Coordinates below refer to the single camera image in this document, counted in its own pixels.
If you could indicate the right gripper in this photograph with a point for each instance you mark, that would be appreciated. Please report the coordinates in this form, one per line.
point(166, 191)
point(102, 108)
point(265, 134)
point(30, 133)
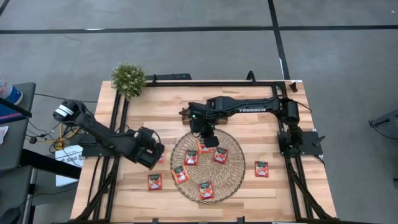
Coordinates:
point(201, 127)

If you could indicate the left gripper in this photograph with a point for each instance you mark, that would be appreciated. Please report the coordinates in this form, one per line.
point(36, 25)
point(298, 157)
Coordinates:
point(150, 155)

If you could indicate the orange peach tea packet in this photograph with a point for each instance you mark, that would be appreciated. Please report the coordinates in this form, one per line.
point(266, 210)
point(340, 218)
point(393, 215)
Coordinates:
point(162, 158)
point(202, 150)
point(180, 175)

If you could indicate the red strawberry tea packet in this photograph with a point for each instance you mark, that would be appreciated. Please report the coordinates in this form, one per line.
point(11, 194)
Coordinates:
point(206, 190)
point(155, 182)
point(191, 158)
point(261, 169)
point(220, 156)

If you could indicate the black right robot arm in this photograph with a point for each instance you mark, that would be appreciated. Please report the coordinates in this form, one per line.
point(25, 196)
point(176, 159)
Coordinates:
point(248, 107)

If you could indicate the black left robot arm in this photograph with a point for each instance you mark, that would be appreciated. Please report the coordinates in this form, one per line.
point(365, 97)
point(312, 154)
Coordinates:
point(102, 137)

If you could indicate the wooden three-compartment organizer box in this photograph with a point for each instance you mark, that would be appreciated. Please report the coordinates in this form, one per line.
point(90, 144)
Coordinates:
point(184, 121)

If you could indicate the round woven straw placemat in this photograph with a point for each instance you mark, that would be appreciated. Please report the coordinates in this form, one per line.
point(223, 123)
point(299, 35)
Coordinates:
point(214, 183)

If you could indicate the black power strip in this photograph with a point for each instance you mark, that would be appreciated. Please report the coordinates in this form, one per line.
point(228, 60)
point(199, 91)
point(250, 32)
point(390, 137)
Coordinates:
point(169, 77)

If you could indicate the green plant in black pot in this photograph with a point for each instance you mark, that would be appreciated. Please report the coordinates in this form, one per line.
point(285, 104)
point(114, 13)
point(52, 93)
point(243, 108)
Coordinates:
point(128, 79)

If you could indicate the white printed paper sheet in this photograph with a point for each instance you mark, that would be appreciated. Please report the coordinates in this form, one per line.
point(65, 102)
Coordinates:
point(66, 154)

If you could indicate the office desk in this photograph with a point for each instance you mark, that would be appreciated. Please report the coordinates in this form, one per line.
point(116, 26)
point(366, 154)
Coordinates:
point(14, 140)

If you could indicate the blue flat item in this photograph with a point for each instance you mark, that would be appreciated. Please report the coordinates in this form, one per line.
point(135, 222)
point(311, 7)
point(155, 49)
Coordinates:
point(9, 115)

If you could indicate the black computer mouse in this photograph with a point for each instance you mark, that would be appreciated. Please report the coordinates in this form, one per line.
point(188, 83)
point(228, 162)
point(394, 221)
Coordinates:
point(9, 216)

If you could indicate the white bucket blue label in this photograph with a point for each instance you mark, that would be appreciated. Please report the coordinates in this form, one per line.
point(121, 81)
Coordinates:
point(9, 92)

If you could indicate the grey metal stand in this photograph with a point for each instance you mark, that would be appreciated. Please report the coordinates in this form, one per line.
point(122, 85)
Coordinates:
point(387, 121)

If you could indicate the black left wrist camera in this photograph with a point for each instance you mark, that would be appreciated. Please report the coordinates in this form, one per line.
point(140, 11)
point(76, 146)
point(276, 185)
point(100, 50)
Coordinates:
point(145, 134)

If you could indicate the black aluminium table frame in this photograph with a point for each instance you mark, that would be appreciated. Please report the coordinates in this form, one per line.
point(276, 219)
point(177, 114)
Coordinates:
point(217, 84)

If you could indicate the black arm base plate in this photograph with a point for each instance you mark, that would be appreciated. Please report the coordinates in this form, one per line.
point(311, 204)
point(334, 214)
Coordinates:
point(311, 144)
point(93, 151)

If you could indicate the black frame clamp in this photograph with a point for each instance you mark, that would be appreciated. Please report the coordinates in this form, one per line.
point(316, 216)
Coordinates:
point(154, 221)
point(241, 220)

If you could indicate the black arch bracket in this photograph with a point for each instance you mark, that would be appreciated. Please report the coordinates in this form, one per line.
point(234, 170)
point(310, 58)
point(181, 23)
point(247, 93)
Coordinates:
point(248, 76)

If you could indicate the small black corner bracket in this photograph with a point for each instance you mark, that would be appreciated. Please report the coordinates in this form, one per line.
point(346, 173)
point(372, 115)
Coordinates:
point(293, 87)

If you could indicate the black upright frame post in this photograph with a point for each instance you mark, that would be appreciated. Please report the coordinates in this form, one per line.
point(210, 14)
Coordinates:
point(49, 163)

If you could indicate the thin black frame bar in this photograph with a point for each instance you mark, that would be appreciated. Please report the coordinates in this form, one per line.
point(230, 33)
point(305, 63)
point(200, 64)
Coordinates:
point(17, 109)

